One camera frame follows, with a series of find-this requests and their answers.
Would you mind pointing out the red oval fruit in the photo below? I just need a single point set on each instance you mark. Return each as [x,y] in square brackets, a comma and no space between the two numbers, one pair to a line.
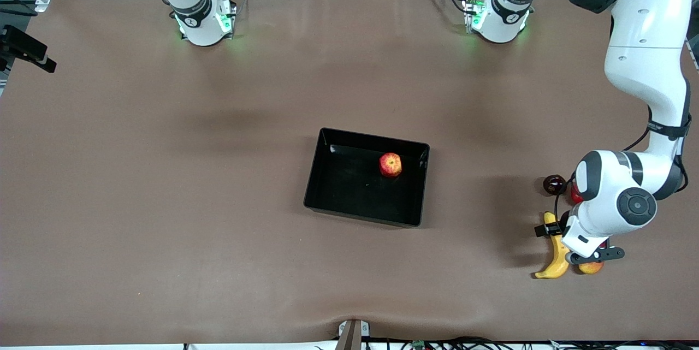
[575,196]

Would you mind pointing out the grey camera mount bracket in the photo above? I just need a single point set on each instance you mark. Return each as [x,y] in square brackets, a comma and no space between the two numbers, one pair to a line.
[352,336]

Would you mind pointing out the black plastic box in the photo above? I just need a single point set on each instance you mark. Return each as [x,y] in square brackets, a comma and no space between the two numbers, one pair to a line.
[349,186]

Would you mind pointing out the yellow banana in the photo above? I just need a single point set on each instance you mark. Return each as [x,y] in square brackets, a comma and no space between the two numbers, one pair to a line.
[557,268]

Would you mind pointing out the red yellow apple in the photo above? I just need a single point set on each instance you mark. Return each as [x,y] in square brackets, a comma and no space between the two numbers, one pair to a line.
[390,165]

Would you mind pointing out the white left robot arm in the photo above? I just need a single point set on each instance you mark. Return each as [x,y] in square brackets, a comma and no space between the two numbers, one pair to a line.
[644,39]

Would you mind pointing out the dark purple round fruit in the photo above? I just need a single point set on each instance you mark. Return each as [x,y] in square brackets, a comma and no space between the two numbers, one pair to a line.
[554,185]

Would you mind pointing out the red yellow mango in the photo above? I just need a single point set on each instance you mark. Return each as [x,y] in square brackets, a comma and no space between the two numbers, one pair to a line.
[591,268]

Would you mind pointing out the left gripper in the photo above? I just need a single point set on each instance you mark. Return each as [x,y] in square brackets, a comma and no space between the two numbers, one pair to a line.
[548,230]

